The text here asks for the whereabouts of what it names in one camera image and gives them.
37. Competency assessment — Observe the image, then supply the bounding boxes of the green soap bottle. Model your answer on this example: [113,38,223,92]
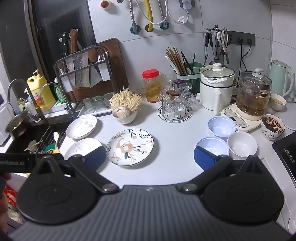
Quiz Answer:
[54,77,67,103]

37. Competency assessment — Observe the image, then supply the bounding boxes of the cream kettle base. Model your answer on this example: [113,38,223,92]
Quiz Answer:
[221,102,266,132]

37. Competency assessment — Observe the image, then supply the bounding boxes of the yellow detergent bottle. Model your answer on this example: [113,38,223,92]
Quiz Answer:
[27,70,56,110]

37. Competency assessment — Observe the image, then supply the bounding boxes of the steel hanging utensil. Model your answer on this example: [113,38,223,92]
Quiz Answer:
[214,32,220,63]

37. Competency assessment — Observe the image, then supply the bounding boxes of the metal utensil hanging rack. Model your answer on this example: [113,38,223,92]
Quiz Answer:
[205,24,228,35]

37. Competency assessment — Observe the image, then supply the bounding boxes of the dark wooden cutting board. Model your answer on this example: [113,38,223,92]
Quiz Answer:
[69,38,129,102]

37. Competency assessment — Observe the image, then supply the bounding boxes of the white bowl gold rim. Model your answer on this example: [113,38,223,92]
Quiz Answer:
[112,109,137,125]

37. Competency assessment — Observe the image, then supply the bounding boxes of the wood-handled cleaver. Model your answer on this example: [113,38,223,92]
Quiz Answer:
[65,28,91,88]

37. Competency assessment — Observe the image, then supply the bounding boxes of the tall grey faucet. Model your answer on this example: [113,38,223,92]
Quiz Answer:
[8,78,47,122]

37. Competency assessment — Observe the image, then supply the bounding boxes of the white tea cup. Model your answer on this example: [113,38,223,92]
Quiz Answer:
[270,94,287,112]

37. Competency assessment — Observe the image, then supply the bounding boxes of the black-handled knife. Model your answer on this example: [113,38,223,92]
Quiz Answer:
[59,32,72,77]

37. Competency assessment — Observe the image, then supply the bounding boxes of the white power cable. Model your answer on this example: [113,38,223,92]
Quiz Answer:
[139,9,190,25]

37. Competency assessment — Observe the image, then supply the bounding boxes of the clear textured glass cup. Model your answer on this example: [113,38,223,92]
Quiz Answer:
[162,98,179,118]
[179,83,195,108]
[157,94,167,109]

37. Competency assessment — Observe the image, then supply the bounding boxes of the white ceramic bowl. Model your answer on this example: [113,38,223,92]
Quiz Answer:
[227,131,258,160]

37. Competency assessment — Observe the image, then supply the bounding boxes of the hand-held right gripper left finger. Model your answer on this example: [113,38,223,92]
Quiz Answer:
[30,146,119,194]

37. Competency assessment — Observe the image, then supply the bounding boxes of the black induction cooktop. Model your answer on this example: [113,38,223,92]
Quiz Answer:
[272,133,296,167]

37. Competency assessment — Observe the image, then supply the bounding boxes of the bundle of black chopsticks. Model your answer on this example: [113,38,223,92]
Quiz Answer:
[181,52,197,70]

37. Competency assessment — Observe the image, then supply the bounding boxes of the black power plug cable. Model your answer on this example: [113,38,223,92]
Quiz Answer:
[242,39,253,70]
[238,38,245,70]

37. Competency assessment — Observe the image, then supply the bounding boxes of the dark wall power strip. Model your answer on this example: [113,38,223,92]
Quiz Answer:
[228,31,255,46]

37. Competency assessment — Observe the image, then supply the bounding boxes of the white electric pot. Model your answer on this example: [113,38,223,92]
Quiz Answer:
[199,63,235,116]

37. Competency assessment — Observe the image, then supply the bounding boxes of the person's left hand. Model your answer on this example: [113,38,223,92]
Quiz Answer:
[0,173,12,223]

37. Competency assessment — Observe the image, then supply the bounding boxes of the white plate small leaf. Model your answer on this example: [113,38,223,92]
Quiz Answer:
[63,138,102,160]

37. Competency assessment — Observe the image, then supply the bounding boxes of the wire glass cup rack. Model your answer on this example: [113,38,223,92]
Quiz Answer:
[157,81,193,123]

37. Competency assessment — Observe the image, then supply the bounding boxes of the red-lidded plastic jar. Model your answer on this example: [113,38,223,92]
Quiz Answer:
[142,70,162,103]

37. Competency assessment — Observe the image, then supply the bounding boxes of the tall textured glass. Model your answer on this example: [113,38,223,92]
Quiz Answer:
[161,73,176,93]

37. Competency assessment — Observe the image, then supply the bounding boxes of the steel pot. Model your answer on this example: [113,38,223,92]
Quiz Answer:
[5,111,30,138]

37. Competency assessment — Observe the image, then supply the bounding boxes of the white drain tray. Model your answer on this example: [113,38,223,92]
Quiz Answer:
[76,102,116,117]

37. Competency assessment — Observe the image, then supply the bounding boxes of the small grey faucet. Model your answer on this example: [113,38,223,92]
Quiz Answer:
[41,82,72,115]

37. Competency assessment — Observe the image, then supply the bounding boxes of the enoki mushroom bunch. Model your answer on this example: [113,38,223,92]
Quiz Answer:
[109,86,145,114]

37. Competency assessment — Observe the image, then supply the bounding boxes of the bundle of wooden chopsticks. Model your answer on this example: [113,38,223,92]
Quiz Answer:
[165,46,188,76]

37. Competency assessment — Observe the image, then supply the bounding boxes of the glass pot lid white knob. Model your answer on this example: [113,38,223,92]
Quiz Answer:
[201,62,235,80]

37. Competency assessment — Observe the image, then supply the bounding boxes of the braided metal hose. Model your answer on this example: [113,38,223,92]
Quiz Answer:
[158,0,168,23]
[128,0,137,26]

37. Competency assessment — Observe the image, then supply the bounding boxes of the clear drinking glass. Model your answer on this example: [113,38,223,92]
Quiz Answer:
[103,93,112,109]
[83,97,95,114]
[93,95,104,112]

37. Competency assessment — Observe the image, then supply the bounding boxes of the white leaf-pattern plate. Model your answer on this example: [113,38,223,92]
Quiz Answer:
[66,115,97,141]

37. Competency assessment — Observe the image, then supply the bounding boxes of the floral ceramic plate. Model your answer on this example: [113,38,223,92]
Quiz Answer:
[106,128,154,167]

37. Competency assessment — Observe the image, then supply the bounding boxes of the glass health kettle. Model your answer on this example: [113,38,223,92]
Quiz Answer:
[236,68,273,116]

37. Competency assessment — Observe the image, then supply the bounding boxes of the dark glass window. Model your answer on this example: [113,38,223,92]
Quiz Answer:
[0,0,96,93]

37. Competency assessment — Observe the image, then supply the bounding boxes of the steel kitchen knife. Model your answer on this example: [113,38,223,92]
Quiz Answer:
[89,50,110,87]

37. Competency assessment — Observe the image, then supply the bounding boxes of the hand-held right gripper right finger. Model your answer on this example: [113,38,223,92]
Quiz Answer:
[177,146,269,194]

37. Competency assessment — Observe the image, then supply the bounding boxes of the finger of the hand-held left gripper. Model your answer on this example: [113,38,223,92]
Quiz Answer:
[29,152,66,163]

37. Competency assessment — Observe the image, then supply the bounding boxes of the yellow gas hose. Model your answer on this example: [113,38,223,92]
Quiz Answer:
[144,0,154,32]

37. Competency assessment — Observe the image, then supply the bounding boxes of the grey metal knife rack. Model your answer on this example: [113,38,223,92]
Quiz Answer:
[55,45,109,106]

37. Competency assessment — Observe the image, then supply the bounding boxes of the patterned bowl with spices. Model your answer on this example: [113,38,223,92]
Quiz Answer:
[261,114,285,141]

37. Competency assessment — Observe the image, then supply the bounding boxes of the mint green electric kettle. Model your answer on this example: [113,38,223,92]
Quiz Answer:
[269,60,296,98]

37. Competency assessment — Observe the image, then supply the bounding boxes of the green chopstick holder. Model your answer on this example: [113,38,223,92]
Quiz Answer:
[173,62,203,82]

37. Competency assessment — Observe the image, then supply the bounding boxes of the black sink drain rack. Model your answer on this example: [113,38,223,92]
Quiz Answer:
[38,126,67,153]

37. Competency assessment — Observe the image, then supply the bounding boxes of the red printed packet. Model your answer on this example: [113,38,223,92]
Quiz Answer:
[6,188,18,202]

